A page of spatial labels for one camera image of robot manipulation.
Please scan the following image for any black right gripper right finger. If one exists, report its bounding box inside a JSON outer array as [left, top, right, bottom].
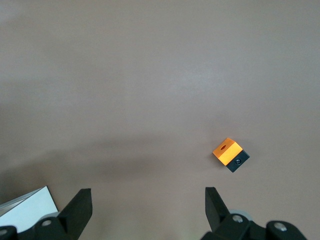
[[199, 186, 307, 240]]

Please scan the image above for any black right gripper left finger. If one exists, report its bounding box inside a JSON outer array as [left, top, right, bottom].
[[0, 188, 94, 240]]

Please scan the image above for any white drawer cabinet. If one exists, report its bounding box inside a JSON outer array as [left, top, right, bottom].
[[0, 185, 60, 232]]

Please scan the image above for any orange and black cube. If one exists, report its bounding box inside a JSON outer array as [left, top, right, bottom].
[[212, 136, 251, 174]]

